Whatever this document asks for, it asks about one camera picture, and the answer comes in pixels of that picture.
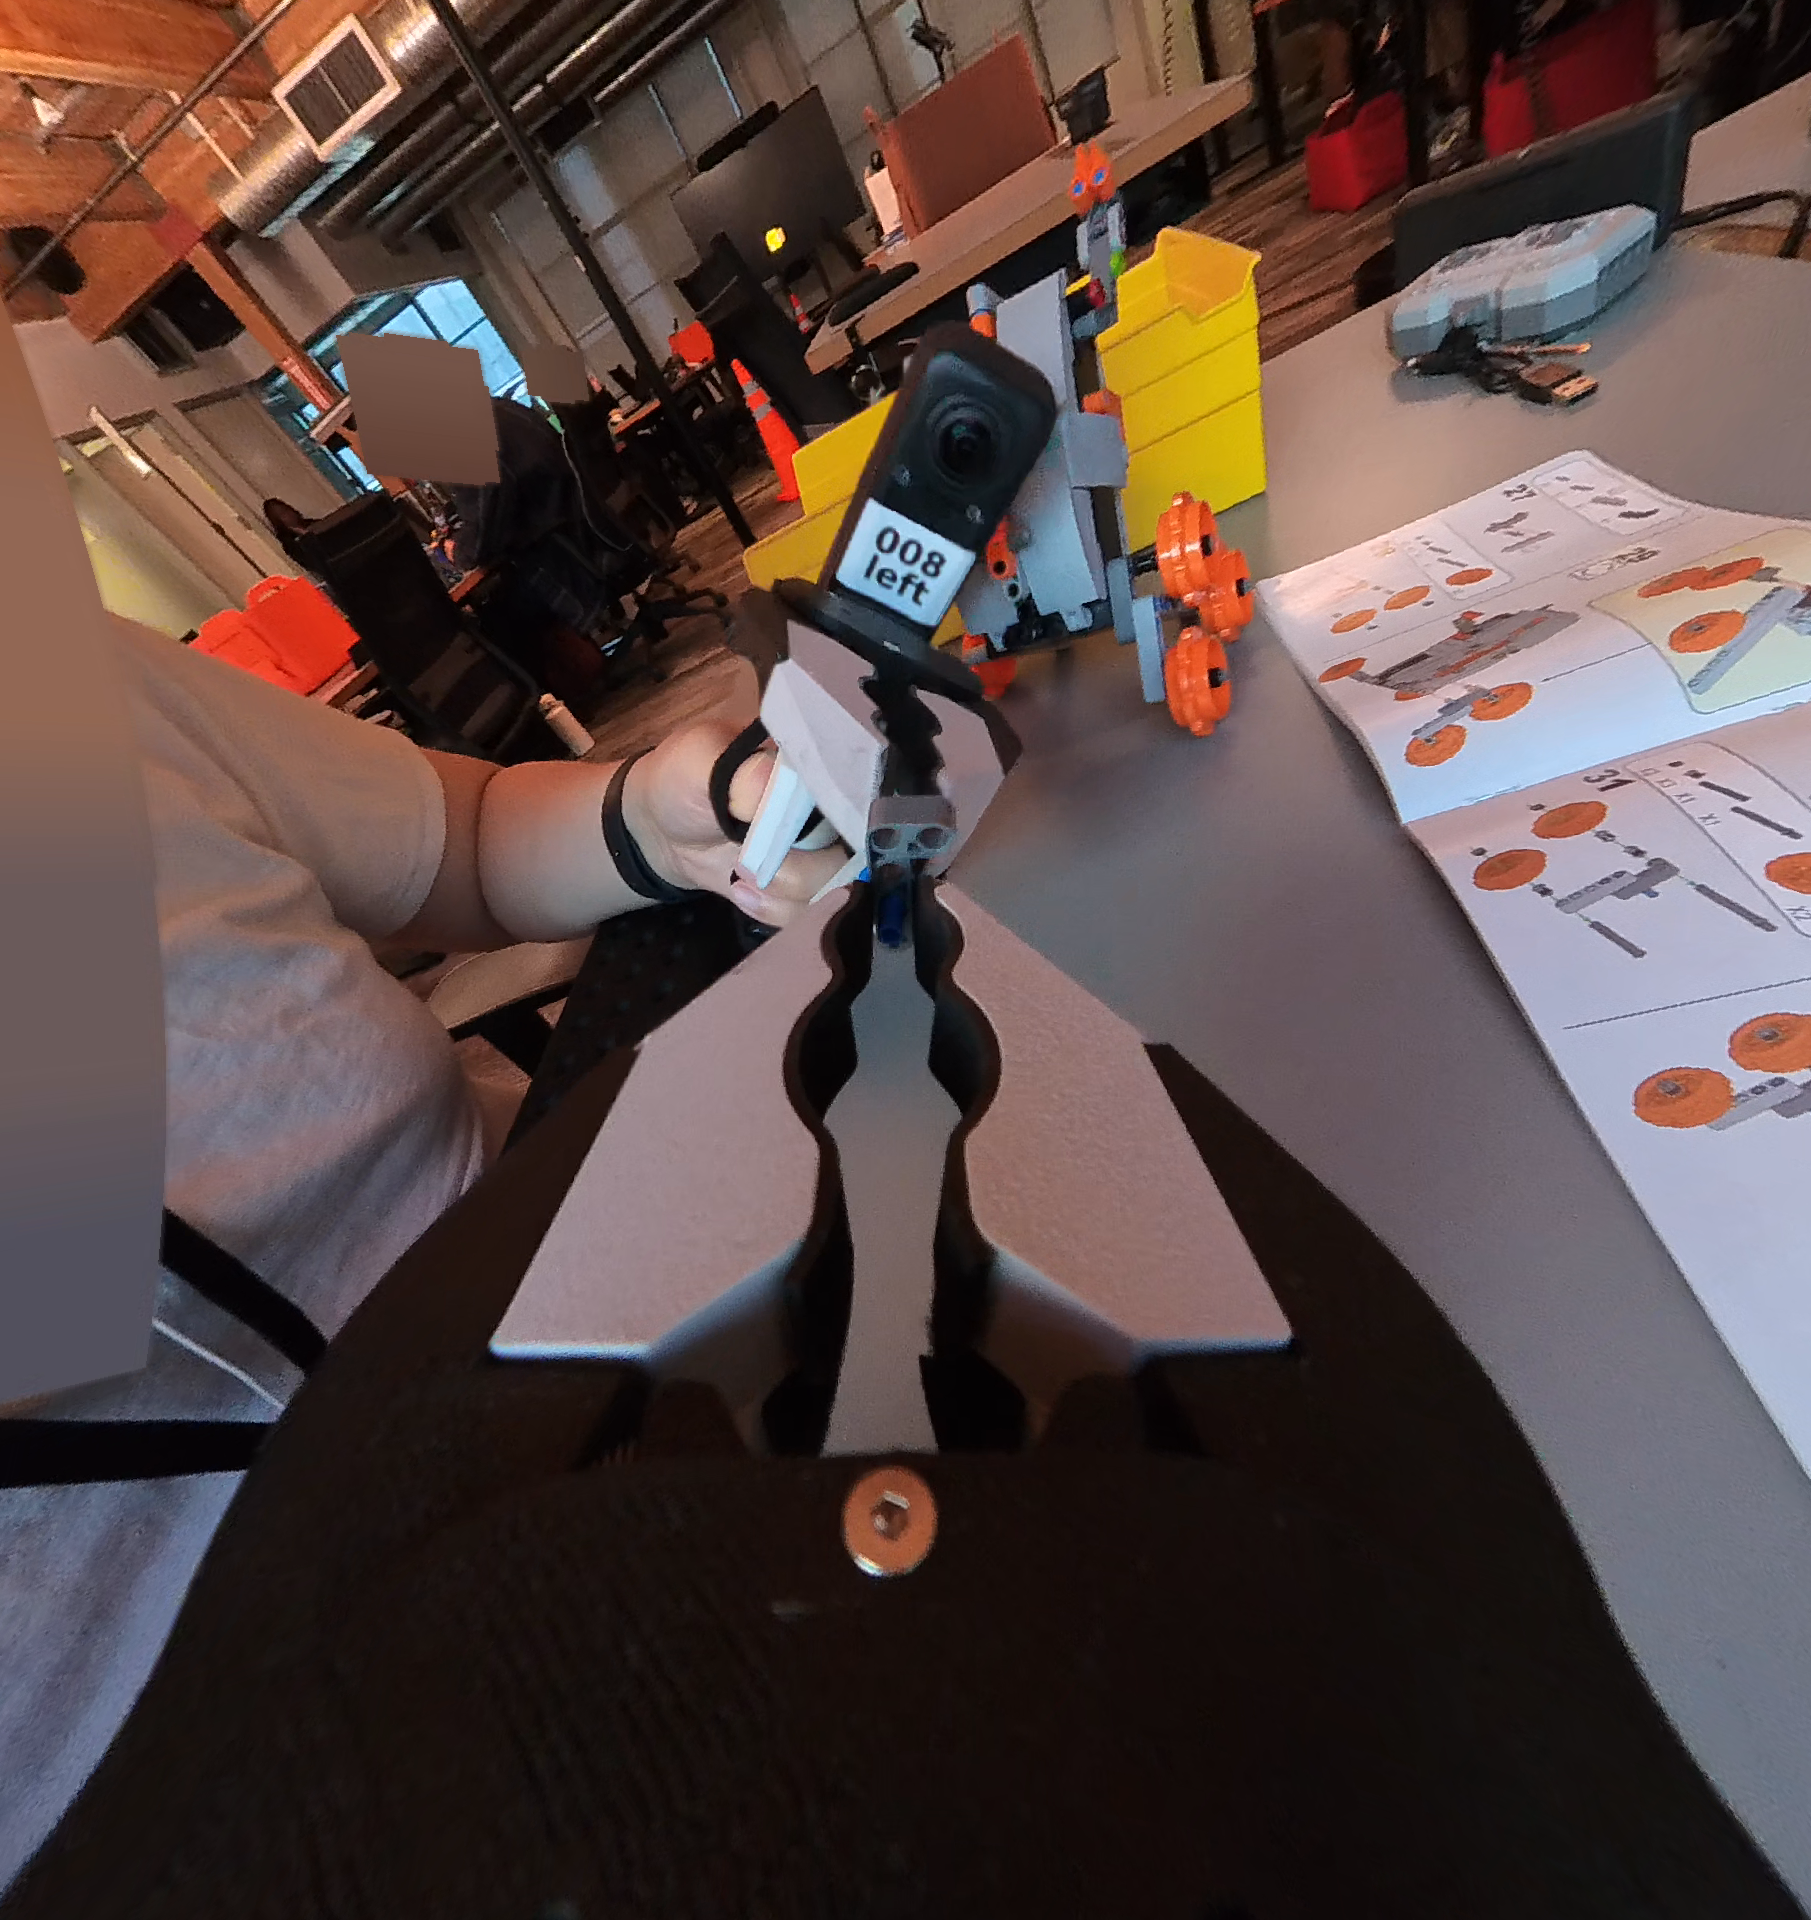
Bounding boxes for grey toy battery box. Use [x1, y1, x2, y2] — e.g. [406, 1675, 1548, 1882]
[1386, 205, 1659, 360]

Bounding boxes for open white instruction booklet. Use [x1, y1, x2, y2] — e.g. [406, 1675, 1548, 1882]
[1252, 450, 1811, 1565]

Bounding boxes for orange traffic cone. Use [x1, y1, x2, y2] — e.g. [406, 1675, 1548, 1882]
[730, 360, 805, 487]

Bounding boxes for grey orange toy robot model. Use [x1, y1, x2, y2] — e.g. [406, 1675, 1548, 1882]
[952, 138, 1260, 740]

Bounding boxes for black strap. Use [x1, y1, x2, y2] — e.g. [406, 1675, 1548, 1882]
[0, 1214, 326, 1492]

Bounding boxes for person's left hand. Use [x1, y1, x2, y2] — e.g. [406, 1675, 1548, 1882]
[626, 718, 854, 933]

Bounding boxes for black plug cable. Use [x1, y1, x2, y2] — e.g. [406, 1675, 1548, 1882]
[1422, 338, 1606, 412]

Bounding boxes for person's left forearm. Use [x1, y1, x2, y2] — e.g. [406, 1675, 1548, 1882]
[433, 751, 652, 952]

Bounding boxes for black flat panel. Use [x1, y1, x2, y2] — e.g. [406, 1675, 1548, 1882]
[1391, 90, 1701, 294]

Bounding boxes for white air vent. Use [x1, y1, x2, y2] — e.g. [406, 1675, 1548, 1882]
[268, 16, 406, 156]

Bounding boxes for red bag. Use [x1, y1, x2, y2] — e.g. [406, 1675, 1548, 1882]
[1300, 90, 1412, 214]
[1477, 28, 1659, 139]

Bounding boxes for long white table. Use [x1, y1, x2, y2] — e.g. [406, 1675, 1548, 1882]
[803, 71, 1255, 373]

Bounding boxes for black computer monitor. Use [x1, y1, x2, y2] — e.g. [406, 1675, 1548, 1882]
[672, 86, 866, 283]

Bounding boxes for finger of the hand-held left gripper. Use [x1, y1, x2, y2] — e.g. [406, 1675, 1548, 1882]
[758, 616, 893, 849]
[928, 698, 1024, 870]

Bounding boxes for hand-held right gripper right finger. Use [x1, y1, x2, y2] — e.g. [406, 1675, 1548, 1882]
[918, 877, 1297, 1448]

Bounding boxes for black pole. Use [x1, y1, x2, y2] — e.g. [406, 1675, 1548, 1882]
[436, 0, 761, 546]

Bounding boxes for brown board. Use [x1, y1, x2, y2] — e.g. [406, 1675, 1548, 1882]
[876, 35, 1066, 235]

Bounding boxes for black wristband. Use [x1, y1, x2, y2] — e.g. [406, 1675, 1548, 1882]
[600, 751, 699, 906]

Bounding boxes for person's white shirt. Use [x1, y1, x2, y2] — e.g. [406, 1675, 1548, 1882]
[111, 613, 545, 1335]

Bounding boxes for grey desk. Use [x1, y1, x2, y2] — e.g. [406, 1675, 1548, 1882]
[740, 65, 1811, 1569]

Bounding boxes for black office chair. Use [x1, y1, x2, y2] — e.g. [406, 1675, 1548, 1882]
[300, 493, 548, 755]

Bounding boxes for silver air duct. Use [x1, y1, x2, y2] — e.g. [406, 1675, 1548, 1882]
[309, 0, 735, 245]

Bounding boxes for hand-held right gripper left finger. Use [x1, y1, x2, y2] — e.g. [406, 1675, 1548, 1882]
[490, 886, 863, 1459]

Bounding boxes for orange plastic crate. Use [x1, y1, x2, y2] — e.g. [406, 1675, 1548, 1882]
[187, 575, 362, 706]

